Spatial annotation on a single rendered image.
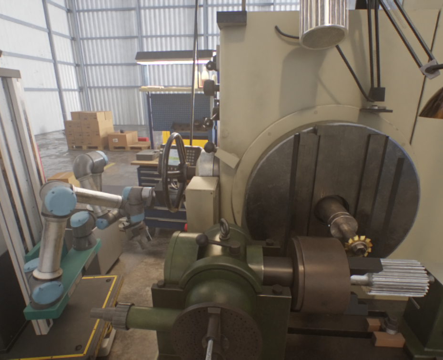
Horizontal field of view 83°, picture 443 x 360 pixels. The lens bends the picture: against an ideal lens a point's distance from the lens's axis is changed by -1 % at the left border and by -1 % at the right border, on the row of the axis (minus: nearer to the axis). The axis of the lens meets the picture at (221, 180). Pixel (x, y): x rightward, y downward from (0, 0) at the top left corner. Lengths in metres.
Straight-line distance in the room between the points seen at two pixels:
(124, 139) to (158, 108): 5.20
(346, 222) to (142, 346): 1.71
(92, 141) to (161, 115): 5.82
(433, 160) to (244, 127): 0.66
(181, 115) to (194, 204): 2.32
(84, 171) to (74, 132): 7.44
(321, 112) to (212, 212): 0.49
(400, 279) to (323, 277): 0.21
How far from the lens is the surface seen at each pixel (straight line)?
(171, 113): 3.18
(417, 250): 1.26
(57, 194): 1.24
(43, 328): 1.98
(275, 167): 0.83
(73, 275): 1.79
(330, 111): 0.91
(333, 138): 0.83
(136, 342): 2.19
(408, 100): 1.04
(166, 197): 1.08
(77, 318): 2.01
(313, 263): 0.65
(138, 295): 2.51
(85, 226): 1.93
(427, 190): 1.16
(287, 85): 0.91
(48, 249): 1.35
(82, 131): 8.97
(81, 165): 1.75
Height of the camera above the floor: 1.65
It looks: 19 degrees down
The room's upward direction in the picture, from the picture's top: straight up
